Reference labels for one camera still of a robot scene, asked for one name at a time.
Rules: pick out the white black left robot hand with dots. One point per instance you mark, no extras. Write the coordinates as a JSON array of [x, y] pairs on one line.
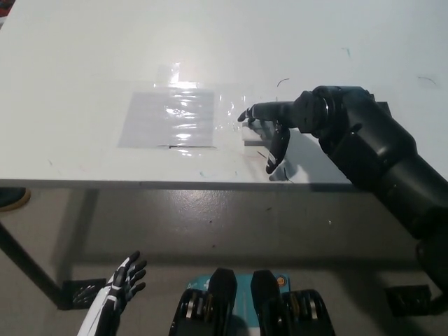
[[115, 290]]

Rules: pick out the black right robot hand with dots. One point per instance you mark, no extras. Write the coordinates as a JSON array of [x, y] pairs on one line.
[[308, 112]]

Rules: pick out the white wall rocker switch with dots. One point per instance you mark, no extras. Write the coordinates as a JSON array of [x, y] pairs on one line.
[[255, 134]]

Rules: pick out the black tape square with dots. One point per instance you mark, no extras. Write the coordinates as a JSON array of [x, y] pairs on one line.
[[383, 106]]

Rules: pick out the clear plastic film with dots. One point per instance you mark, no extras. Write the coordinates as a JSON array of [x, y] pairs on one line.
[[227, 112]]

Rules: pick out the black metal table leg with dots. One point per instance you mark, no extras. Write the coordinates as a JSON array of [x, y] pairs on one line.
[[31, 264]]

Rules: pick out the black round object tan rim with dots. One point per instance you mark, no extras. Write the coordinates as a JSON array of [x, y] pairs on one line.
[[11, 199]]

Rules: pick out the grey laminated sheet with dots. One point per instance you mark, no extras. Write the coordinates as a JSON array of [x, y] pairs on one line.
[[164, 120]]

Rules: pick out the red object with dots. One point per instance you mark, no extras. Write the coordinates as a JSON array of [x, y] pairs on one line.
[[3, 8]]

